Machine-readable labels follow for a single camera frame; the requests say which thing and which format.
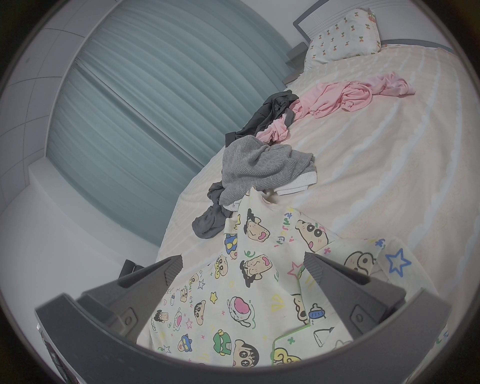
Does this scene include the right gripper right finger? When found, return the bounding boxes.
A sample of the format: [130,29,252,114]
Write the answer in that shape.
[304,251,407,341]

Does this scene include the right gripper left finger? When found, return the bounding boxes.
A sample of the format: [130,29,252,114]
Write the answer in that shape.
[77,254,184,338]

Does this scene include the white printed pyjama top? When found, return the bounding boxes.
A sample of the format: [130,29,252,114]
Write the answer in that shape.
[137,187,449,367]

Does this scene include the bed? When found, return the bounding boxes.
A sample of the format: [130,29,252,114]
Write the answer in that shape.
[157,0,477,361]

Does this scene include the dark grey garment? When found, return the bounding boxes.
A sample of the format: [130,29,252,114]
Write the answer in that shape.
[192,182,235,239]

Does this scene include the blue-green curtain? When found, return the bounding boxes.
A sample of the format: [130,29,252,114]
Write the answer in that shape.
[77,0,297,166]
[45,62,203,248]

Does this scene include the grey knit garment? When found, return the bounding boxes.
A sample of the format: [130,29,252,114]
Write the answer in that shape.
[219,135,319,210]

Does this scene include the pink garment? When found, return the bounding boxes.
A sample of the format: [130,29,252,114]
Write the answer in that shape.
[257,72,416,144]

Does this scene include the black garment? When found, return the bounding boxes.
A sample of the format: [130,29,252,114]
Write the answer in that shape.
[225,89,301,147]

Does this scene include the grey bedside table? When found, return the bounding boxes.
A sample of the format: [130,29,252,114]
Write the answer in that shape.
[283,42,310,85]

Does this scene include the white printed pillow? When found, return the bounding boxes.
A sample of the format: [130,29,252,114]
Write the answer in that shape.
[304,8,381,70]

